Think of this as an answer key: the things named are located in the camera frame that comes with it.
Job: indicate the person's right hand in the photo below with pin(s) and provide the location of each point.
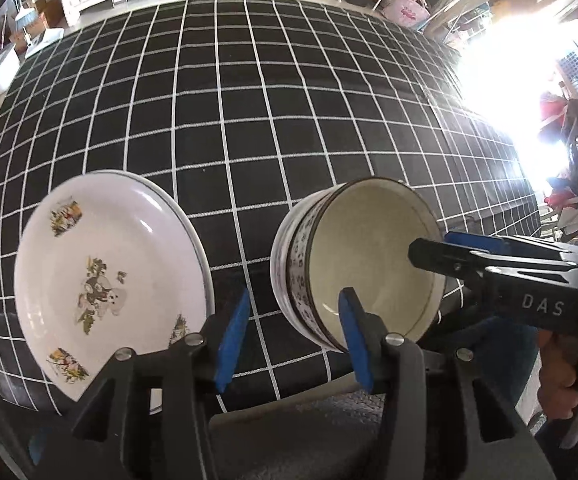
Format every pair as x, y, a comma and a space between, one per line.
556, 375

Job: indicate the black checked tablecloth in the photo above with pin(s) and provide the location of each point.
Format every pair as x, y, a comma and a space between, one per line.
219, 110

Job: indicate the patterned bowl with dark rim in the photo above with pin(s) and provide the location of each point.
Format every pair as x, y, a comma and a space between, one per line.
369, 240

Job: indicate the pink bag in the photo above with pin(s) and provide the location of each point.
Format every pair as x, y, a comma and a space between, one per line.
408, 10

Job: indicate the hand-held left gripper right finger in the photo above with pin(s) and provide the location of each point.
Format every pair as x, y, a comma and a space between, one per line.
356, 340

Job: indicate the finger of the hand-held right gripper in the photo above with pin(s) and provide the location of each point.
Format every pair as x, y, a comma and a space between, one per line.
474, 241
439, 257

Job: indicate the person's leg in jeans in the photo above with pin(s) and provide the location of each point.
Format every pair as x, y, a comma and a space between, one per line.
494, 355

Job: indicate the white plate with cartoon print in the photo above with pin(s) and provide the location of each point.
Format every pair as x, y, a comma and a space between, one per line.
119, 260

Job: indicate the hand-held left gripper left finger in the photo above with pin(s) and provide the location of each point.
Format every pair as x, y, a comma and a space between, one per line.
231, 345

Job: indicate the red and pink cloth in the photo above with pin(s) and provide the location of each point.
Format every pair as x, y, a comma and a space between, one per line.
553, 110

